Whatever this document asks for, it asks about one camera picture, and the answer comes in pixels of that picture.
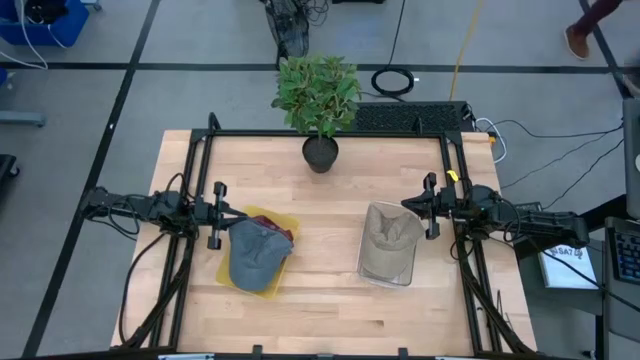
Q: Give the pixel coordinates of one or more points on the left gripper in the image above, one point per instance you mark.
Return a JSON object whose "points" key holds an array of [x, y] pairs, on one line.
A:
{"points": [[217, 220]]}

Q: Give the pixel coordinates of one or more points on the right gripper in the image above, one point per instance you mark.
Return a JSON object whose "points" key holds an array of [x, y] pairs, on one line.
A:
{"points": [[442, 205]]}

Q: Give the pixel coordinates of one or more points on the blue-grey baseball hat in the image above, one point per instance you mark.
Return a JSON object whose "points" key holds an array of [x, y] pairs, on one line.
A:
{"points": [[257, 257]]}

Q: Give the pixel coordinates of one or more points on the maroon baseball hat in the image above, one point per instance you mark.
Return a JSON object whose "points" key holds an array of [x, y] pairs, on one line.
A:
{"points": [[282, 231]]}

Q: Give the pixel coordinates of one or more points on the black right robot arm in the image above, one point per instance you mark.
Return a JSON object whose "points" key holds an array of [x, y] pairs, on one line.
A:
{"points": [[540, 222]]}

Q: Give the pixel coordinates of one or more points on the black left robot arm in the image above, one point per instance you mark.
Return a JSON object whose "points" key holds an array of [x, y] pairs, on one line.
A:
{"points": [[135, 205]]}

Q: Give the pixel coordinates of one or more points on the yellow tag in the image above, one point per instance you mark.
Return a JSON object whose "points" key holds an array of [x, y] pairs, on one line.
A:
{"points": [[452, 175]]}

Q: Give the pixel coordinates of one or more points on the translucent yellow plastic bin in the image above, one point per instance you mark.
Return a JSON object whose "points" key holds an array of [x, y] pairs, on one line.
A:
{"points": [[277, 292]]}

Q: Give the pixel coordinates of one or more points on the clear plastic bin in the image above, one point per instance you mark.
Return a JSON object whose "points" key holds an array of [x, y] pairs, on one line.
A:
{"points": [[372, 276]]}

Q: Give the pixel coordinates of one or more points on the black perforated box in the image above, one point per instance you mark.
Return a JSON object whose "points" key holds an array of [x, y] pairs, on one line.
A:
{"points": [[407, 117]]}

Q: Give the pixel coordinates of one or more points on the black power adapter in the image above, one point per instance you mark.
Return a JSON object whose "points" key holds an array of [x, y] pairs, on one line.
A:
{"points": [[532, 206]]}

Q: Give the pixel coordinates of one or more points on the green potted plant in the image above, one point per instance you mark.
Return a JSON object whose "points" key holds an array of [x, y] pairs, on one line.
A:
{"points": [[317, 95]]}

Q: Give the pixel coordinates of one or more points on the white booklet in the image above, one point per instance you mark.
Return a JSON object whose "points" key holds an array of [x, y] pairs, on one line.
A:
{"points": [[565, 272]]}

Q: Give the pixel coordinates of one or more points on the black desk beam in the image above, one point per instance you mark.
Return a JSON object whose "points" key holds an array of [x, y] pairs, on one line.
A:
{"points": [[607, 212]]}

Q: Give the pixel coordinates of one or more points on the black mesh stand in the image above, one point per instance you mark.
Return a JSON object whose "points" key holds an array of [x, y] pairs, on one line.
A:
{"points": [[292, 25]]}

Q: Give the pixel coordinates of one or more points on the black keyboard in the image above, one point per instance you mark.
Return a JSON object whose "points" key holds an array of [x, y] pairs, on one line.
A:
{"points": [[625, 255]]}

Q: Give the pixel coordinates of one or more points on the person's shoe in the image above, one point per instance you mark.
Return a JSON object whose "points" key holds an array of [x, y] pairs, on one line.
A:
{"points": [[577, 44]]}

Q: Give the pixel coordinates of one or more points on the black caster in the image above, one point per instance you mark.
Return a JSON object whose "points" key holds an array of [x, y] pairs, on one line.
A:
{"points": [[7, 167]]}

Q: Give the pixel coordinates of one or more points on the grey stand foot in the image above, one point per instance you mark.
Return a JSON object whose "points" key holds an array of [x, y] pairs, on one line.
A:
{"points": [[20, 119]]}

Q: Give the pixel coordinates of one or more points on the blue storage bin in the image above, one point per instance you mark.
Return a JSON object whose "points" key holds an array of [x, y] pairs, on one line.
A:
{"points": [[65, 27]]}

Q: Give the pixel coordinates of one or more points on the person's leg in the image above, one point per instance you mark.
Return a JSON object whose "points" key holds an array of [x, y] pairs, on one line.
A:
{"points": [[597, 12]]}

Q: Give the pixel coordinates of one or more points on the black metal table frame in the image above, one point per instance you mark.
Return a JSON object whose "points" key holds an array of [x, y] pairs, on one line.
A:
{"points": [[325, 133]]}

